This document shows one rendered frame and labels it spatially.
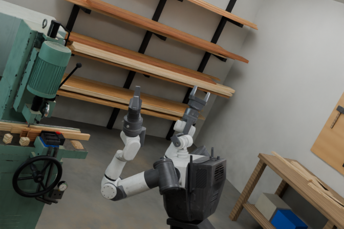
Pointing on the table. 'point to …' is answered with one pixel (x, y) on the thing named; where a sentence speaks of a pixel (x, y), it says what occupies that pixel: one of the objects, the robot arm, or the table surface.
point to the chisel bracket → (29, 114)
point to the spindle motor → (48, 69)
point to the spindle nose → (37, 103)
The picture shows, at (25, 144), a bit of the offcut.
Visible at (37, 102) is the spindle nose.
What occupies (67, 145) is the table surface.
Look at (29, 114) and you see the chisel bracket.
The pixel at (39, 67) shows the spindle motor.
